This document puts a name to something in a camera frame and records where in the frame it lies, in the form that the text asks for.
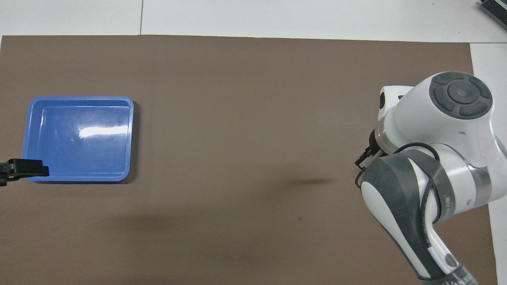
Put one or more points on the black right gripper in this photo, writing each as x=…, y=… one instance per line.
x=374, y=139

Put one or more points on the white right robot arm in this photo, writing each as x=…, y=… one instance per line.
x=435, y=126

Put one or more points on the blue plastic tray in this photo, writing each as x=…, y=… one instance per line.
x=79, y=138

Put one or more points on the brown table mat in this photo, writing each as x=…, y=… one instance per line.
x=237, y=118

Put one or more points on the grey ribbed device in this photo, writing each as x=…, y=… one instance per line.
x=497, y=10

